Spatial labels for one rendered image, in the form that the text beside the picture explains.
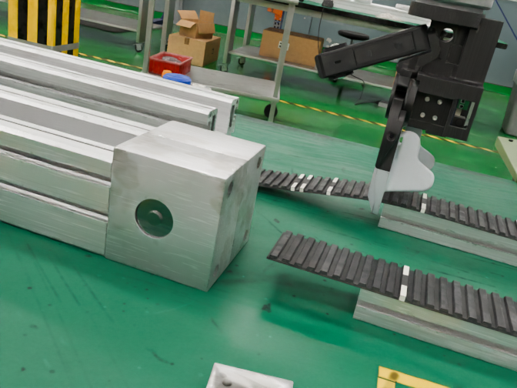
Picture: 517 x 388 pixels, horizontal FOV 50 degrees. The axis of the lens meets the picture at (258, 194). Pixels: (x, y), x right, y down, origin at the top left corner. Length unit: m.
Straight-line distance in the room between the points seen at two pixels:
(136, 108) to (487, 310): 0.41
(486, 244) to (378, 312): 0.22
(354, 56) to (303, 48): 4.83
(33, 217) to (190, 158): 0.15
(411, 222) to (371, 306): 0.19
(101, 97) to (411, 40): 0.33
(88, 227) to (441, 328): 0.28
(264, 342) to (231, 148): 0.16
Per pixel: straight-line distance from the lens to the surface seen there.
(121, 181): 0.43
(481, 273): 0.58
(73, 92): 0.68
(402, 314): 0.44
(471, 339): 0.45
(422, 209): 0.59
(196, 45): 5.59
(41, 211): 0.48
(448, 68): 0.57
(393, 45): 0.57
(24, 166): 0.47
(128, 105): 0.64
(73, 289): 0.42
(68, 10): 3.91
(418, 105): 0.57
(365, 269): 0.44
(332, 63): 0.58
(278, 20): 7.87
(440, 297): 0.44
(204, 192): 0.40
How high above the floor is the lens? 1.02
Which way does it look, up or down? 22 degrees down
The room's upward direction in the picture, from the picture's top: 11 degrees clockwise
